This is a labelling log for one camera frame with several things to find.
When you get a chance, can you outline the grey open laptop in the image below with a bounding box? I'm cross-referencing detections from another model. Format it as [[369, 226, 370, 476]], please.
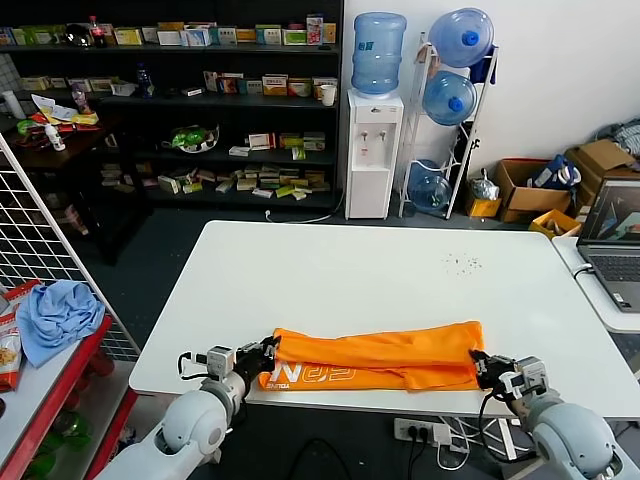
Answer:
[[576, 176, 640, 314]]

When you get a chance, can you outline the white wire grid panel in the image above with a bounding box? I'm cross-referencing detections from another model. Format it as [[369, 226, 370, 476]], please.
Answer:
[[0, 134, 141, 361]]

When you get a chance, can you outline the blue and white medicine box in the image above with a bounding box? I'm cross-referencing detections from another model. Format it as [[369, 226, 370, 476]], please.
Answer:
[[180, 27, 211, 48]]

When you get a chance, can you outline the black shelf unit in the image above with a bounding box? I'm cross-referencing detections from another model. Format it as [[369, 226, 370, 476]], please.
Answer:
[[0, 0, 345, 211]]

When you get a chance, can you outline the bowl of green packets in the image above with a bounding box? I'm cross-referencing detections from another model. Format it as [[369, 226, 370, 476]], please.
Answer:
[[162, 124, 221, 154]]

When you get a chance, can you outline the light blue crumpled cloth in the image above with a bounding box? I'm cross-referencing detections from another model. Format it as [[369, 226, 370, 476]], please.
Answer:
[[16, 279, 106, 370]]

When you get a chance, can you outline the white dispenser power cord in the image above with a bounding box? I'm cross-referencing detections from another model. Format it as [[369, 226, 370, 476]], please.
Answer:
[[263, 192, 349, 225]]

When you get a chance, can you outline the pink tall carton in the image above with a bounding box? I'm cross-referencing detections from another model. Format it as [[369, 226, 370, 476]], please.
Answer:
[[305, 13, 324, 47]]

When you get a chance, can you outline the pile of patterned clothes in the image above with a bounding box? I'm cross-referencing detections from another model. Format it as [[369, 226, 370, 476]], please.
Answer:
[[597, 118, 640, 156]]

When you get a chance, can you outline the red snack bag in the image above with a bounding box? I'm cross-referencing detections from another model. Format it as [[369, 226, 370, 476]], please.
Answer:
[[0, 312, 24, 394]]

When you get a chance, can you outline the white water dispenser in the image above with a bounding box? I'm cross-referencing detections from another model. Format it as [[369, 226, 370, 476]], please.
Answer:
[[345, 88, 404, 220]]

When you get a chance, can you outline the green plastic bottle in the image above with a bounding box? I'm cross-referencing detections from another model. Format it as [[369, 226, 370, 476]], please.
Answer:
[[49, 412, 94, 449]]

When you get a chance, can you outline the small white bottle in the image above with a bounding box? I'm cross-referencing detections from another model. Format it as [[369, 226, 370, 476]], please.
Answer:
[[43, 123, 66, 152]]

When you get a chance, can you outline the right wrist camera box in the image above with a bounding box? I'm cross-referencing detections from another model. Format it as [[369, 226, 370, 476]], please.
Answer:
[[499, 356, 549, 399]]

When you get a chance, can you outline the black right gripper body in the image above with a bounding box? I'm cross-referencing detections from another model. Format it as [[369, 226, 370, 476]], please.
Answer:
[[475, 353, 517, 392]]

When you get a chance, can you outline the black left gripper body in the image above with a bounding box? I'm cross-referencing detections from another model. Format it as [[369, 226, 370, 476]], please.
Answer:
[[230, 339, 275, 384]]

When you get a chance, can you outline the yellow plastic bin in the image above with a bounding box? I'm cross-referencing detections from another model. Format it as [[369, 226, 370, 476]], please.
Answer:
[[529, 208, 582, 238]]

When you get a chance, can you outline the red and white cart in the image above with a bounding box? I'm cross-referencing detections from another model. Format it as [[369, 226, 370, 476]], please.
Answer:
[[0, 284, 141, 480]]

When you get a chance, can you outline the dark wooden table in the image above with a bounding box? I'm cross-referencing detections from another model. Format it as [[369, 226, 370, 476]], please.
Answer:
[[0, 114, 151, 266]]

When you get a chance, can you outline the white metal jug rack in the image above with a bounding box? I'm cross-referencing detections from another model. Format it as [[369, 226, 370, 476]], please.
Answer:
[[398, 32, 500, 220]]

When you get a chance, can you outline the purple drink bottle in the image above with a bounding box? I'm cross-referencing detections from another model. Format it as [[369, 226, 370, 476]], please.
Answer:
[[71, 82, 91, 115]]

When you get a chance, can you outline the dark blue bottle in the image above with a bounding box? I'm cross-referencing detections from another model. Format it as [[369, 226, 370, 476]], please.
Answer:
[[135, 62, 155, 99]]

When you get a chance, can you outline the orange and white medicine box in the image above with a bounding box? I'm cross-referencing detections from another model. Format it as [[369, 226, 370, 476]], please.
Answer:
[[262, 74, 290, 97]]

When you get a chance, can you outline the small white side table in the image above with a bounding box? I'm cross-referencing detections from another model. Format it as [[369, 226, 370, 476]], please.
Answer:
[[552, 234, 640, 334]]

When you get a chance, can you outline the blue bag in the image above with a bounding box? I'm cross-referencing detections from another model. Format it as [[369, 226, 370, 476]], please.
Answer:
[[532, 153, 582, 190]]

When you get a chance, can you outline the cola bottle red cap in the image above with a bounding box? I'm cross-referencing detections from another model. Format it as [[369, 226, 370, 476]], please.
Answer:
[[87, 14, 108, 49]]

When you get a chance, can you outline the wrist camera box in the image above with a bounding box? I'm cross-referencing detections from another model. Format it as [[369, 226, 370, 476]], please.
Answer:
[[499, 356, 549, 399], [205, 345, 236, 374]]

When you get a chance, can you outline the white power strip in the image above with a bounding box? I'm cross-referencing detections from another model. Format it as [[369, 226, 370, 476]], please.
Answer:
[[393, 417, 451, 444]]

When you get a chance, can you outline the small yellow box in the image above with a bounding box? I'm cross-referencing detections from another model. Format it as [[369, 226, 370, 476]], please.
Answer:
[[467, 197, 501, 217]]

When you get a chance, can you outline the black round helmet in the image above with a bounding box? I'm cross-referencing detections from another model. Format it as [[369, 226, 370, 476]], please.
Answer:
[[64, 23, 94, 49]]

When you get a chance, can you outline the blue water jug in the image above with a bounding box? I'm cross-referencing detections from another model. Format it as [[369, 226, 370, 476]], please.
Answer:
[[407, 158, 454, 215], [427, 7, 495, 69], [422, 70, 477, 127], [350, 12, 407, 97]]

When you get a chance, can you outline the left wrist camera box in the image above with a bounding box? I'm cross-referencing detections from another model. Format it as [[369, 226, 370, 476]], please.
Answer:
[[205, 345, 236, 374]]

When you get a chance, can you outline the orange t-shirt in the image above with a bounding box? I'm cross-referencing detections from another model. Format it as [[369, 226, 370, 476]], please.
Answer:
[[257, 319, 487, 394]]

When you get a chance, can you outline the closed brown cardboard box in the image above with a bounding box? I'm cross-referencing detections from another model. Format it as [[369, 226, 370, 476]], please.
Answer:
[[564, 138, 637, 201]]

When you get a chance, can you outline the open brown cardboard box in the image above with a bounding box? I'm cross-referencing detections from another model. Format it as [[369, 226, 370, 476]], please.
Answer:
[[493, 158, 574, 224]]

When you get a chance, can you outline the silver foil bag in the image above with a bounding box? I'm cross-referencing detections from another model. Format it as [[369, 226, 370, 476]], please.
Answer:
[[469, 169, 500, 201]]

